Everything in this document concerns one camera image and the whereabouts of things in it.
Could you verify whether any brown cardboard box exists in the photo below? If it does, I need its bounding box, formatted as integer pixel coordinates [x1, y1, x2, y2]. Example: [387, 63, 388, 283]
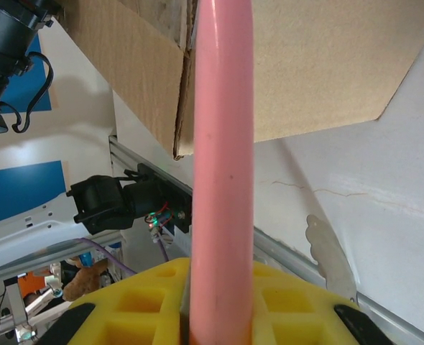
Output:
[63, 0, 424, 161]

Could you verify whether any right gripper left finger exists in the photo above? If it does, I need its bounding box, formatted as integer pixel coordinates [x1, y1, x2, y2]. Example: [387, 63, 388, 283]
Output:
[41, 257, 191, 345]

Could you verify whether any small blue wall poster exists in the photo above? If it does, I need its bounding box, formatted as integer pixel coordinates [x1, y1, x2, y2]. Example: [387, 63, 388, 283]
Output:
[0, 160, 65, 229]

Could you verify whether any pink utility knife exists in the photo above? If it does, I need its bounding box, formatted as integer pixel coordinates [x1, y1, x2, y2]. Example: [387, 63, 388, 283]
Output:
[188, 0, 256, 345]

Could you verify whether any blue floral wall poster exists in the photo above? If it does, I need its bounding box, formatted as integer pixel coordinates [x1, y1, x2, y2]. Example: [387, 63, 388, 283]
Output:
[27, 34, 54, 113]

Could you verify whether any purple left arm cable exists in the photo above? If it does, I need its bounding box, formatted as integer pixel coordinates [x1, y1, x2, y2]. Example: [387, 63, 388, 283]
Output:
[75, 235, 170, 282]

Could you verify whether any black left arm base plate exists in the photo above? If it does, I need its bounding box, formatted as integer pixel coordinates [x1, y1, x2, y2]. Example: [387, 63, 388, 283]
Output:
[136, 163, 194, 235]

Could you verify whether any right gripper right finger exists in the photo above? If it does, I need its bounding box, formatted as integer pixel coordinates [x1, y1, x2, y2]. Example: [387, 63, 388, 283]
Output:
[251, 262, 389, 345]

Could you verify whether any brown plush toy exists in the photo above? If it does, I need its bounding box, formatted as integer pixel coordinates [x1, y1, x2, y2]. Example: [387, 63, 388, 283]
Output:
[63, 256, 111, 303]

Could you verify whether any black controller board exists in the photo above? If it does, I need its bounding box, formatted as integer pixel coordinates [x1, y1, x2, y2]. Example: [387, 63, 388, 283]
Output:
[144, 203, 175, 252]

